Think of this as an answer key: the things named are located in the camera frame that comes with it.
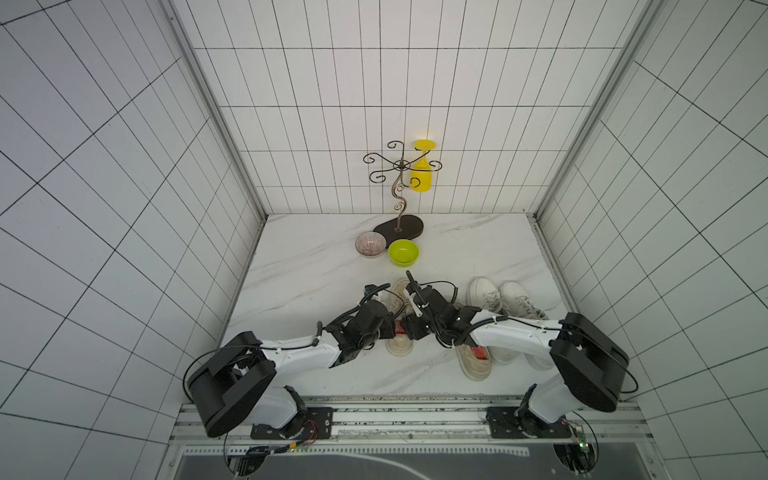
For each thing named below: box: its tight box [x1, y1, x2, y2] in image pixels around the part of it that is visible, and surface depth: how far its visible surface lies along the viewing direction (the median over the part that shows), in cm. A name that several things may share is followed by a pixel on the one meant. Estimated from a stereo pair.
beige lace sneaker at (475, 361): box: [455, 344, 492, 381], surface depth 79 cm
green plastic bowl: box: [387, 239, 420, 268], surface depth 107 cm
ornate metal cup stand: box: [363, 140, 443, 248], surface depth 100 cm
